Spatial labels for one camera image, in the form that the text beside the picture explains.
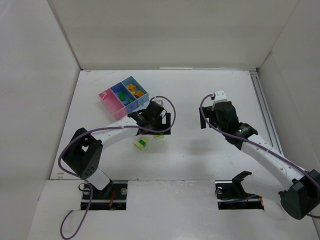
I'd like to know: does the lime green lego brick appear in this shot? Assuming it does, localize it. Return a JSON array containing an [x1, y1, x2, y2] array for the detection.
[[154, 134, 165, 139]]

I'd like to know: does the large yellow lego brick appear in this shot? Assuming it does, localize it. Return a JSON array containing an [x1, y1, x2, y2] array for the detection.
[[126, 84, 136, 91]]

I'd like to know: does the green lego plate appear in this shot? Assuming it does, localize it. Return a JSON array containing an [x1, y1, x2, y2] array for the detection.
[[118, 91, 126, 101]]

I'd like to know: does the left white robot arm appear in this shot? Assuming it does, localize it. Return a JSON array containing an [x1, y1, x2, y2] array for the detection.
[[60, 100, 172, 194]]

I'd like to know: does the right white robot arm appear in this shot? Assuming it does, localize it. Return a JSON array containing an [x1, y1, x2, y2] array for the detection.
[[199, 100, 320, 220]]

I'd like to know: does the purple-blue plastic bin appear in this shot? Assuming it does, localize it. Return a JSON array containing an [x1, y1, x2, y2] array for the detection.
[[110, 82, 139, 114]]

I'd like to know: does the pale yellow green lego stack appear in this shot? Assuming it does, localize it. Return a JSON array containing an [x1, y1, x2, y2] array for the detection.
[[134, 137, 149, 150]]

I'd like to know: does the pink plastic bin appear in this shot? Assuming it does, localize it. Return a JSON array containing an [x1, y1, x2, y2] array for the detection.
[[98, 88, 128, 120]]

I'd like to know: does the light blue plastic bin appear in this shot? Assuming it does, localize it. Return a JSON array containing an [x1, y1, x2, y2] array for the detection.
[[122, 76, 149, 106]]

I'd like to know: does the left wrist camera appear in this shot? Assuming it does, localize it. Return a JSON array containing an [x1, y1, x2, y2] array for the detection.
[[153, 99, 164, 106]]

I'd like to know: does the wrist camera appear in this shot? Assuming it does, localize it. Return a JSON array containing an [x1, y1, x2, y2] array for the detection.
[[210, 90, 228, 111], [153, 99, 164, 106]]

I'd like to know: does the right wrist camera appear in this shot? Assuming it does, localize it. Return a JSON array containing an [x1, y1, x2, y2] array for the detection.
[[210, 90, 228, 111]]

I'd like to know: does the aluminium rail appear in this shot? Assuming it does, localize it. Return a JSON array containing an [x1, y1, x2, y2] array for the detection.
[[249, 70, 283, 154]]

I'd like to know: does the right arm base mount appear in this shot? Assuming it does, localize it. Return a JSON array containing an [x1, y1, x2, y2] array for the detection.
[[214, 171, 264, 210]]

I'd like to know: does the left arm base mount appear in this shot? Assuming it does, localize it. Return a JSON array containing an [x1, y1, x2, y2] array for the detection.
[[78, 180, 128, 211]]

